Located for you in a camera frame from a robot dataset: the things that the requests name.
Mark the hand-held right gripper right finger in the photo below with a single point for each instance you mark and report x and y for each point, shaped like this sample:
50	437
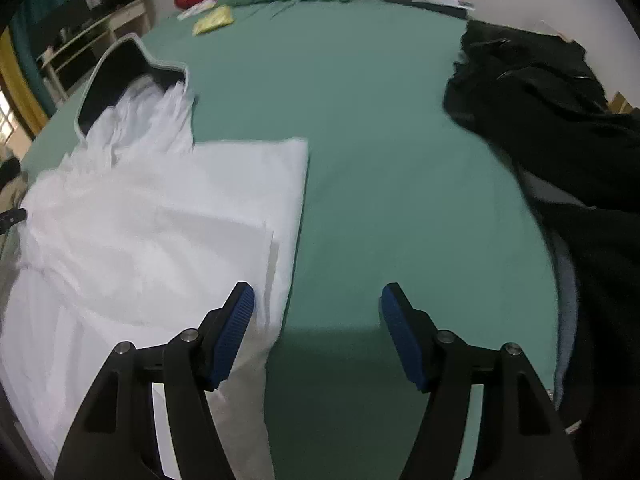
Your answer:
400	330

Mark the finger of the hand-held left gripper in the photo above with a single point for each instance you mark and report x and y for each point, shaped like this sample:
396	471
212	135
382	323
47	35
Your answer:
12	217

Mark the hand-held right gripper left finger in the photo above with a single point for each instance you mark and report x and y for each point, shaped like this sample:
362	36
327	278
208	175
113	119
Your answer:
235	330

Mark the white garment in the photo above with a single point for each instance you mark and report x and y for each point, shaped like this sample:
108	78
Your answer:
150	240

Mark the pile of black clothes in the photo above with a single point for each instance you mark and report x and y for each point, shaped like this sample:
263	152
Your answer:
550	110

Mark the window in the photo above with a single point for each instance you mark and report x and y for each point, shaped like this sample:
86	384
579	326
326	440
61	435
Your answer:
6	115

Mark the bed with green sheet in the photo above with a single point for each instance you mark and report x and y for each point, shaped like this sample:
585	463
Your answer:
375	160

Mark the black cloth with grey trim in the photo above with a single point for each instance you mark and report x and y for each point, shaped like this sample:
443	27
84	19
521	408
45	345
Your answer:
120	75

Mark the teal curtain with yellow border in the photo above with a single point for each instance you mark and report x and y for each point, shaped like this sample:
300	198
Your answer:
37	5

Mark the white shelf unit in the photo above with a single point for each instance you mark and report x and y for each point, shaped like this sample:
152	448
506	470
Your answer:
127	17

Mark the white paper packet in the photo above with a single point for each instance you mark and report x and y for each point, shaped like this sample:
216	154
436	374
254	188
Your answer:
197	10

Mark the yellow packet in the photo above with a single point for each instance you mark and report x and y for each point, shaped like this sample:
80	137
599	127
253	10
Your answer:
214	20

